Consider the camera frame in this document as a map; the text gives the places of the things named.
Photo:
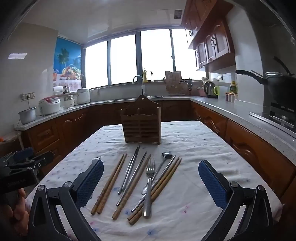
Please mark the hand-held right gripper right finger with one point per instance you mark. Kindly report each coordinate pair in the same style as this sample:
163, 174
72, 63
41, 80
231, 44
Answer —
212, 185

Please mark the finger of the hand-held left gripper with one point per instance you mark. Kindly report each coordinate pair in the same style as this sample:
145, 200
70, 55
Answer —
44, 157
27, 153

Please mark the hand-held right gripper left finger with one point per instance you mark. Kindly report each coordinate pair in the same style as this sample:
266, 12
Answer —
91, 180

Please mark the wooden utensil holder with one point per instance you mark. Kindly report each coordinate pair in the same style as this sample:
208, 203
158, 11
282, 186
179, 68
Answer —
141, 129

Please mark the person's left hand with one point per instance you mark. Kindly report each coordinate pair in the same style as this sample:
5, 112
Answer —
16, 212

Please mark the metal fork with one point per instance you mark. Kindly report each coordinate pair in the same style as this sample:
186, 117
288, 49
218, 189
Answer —
148, 197
96, 159

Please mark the wooden lower cabinets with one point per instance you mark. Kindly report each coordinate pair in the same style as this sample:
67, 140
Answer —
46, 134

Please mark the wooden cabinets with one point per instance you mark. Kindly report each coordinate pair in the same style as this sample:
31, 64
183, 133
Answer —
215, 46
46, 134

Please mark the metal inner pot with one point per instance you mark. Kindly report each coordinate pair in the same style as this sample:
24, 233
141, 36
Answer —
27, 115

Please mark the white and red rice cooker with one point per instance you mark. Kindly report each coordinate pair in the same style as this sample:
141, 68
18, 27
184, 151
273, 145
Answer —
49, 105

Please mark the metal spoon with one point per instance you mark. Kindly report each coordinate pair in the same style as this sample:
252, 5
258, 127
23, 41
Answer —
167, 155

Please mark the small white cooker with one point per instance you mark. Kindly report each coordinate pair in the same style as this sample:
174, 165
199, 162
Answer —
69, 102

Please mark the white paper roll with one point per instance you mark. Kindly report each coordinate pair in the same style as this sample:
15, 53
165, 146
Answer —
58, 90

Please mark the large white cooker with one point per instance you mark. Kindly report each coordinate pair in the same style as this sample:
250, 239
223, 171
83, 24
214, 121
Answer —
83, 96

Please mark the grey countertop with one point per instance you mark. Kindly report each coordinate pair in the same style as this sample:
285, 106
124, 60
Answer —
231, 109

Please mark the spice jar set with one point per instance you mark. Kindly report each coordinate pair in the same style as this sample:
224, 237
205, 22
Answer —
230, 97

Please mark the gas stove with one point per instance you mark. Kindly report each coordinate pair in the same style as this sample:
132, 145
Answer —
277, 118

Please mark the pink container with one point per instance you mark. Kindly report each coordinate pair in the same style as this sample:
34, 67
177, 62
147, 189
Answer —
200, 92

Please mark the green cup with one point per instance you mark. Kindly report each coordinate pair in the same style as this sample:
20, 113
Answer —
216, 90

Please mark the steel electric kettle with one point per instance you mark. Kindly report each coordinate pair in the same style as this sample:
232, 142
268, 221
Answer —
209, 90

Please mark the yellow capped bottle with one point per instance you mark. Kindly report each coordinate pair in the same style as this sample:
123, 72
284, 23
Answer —
233, 87

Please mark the dish rack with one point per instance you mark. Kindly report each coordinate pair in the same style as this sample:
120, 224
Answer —
175, 90

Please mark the dark kitchen shears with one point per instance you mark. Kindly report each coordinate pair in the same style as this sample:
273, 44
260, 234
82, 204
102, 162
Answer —
190, 85

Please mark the chrome faucet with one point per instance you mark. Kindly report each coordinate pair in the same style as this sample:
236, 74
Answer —
143, 89

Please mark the yellow oil bottle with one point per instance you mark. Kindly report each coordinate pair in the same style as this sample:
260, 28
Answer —
145, 75

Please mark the soap dispenser bottle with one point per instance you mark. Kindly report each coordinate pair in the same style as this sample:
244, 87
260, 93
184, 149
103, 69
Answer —
151, 77

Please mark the black wok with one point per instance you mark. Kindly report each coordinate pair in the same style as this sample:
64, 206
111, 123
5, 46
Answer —
282, 88

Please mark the kitchen window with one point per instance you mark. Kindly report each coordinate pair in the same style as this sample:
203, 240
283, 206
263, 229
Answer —
124, 60

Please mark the wooden upper cabinets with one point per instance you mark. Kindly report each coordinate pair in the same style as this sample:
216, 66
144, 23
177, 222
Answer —
215, 46

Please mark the wall socket strip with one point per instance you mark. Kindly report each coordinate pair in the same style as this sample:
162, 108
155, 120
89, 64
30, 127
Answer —
27, 96

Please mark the blue fruit wall poster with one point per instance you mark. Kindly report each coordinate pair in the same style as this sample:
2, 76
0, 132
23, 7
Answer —
67, 58

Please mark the small wall socket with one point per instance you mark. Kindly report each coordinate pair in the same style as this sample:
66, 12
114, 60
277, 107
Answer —
219, 76

